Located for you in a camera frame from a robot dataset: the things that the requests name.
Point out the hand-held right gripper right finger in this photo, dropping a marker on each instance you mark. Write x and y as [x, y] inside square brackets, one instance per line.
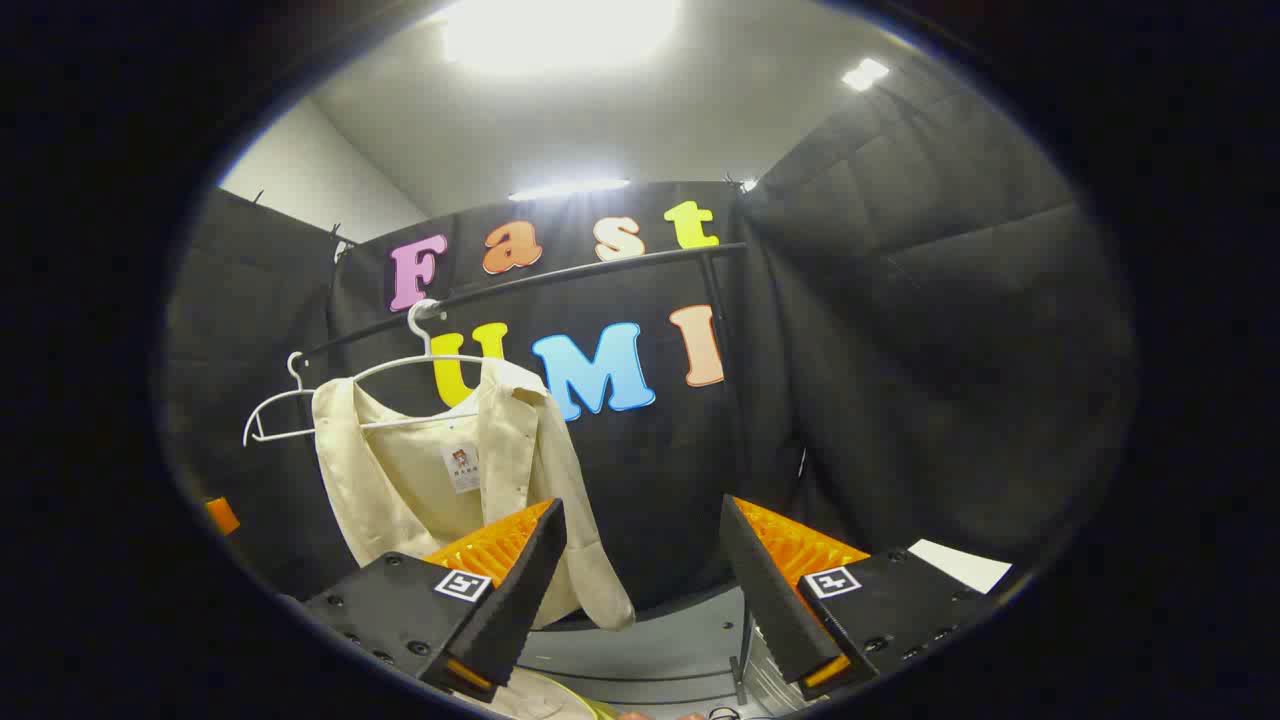
[770, 600]

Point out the cream button shirt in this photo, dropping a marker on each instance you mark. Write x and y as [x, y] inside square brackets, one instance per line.
[400, 490]

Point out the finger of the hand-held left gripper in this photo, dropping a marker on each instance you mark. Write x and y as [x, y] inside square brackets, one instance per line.
[222, 515]

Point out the black clothes rack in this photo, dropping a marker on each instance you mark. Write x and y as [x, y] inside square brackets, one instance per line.
[714, 275]

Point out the white slotted laundry hamper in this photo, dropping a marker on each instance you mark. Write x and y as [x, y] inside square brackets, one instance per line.
[772, 675]

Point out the white clothes hanger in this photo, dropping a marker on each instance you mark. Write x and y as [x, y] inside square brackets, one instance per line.
[298, 385]
[425, 335]

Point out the cream cloth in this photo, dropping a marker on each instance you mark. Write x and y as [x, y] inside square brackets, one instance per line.
[540, 700]

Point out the black backdrop cloth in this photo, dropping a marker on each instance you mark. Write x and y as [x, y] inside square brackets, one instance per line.
[900, 350]

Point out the ceiling light panel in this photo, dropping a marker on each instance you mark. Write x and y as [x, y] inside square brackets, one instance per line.
[560, 30]
[865, 73]

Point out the white sheet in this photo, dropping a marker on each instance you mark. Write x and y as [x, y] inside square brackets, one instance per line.
[965, 567]

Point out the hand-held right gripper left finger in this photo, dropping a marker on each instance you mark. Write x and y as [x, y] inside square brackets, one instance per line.
[520, 600]

